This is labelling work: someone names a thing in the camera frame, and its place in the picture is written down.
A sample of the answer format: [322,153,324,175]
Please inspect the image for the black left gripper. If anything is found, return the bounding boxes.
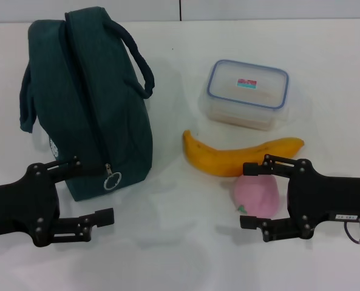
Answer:
[0,156,115,247]

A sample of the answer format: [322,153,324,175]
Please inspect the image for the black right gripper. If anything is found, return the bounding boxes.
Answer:
[239,153,360,243]

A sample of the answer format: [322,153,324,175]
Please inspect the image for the pink toy peach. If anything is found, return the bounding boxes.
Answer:
[231,175,290,218]

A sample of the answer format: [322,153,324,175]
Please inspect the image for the yellow banana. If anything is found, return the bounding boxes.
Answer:
[182,129,305,178]

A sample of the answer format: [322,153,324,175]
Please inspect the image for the dark teal insulated lunch bag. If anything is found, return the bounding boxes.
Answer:
[18,8,155,202]

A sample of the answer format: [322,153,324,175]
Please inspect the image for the clear lunch box blue seal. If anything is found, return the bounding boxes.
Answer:
[199,59,291,132]

